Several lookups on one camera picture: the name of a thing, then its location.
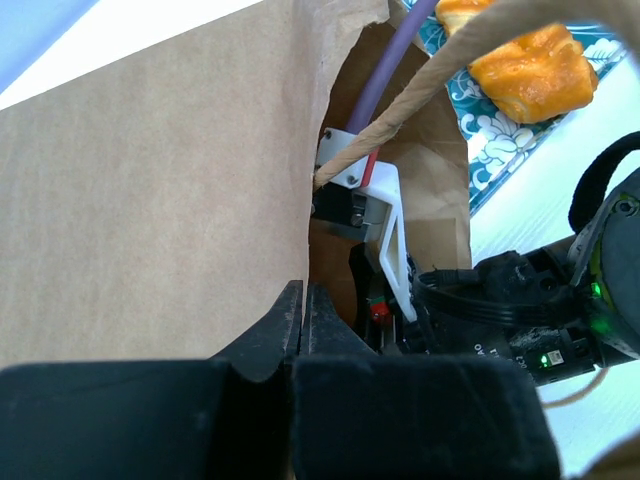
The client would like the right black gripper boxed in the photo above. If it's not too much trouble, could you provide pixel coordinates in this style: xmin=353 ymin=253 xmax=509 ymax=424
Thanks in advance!
xmin=349 ymin=244 xmax=600 ymax=385

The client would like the teal floral tray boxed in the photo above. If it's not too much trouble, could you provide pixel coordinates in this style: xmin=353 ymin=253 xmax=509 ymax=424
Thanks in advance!
xmin=446 ymin=22 xmax=627 ymax=213

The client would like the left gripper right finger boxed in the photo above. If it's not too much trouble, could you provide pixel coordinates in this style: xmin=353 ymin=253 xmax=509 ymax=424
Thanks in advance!
xmin=292 ymin=285 xmax=561 ymax=479

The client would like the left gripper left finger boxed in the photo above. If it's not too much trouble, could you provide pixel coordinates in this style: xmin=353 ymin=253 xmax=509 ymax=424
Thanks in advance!
xmin=1 ymin=281 xmax=303 ymax=479

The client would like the fake croissant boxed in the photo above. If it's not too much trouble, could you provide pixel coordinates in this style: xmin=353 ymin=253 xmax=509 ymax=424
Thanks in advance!
xmin=435 ymin=0 xmax=494 ymax=37

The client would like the brown paper bag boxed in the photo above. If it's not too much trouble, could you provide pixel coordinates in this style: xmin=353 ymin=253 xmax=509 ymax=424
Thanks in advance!
xmin=0 ymin=0 xmax=640 ymax=480

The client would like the orange braided fake bread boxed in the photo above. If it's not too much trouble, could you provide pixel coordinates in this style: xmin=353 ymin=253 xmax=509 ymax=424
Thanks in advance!
xmin=468 ymin=24 xmax=598 ymax=124

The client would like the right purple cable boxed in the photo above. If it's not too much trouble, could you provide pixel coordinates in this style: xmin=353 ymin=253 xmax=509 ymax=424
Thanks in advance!
xmin=345 ymin=0 xmax=441 ymax=139

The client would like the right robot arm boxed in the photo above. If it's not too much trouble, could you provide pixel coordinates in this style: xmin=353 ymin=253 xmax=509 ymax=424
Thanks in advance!
xmin=349 ymin=133 xmax=639 ymax=385

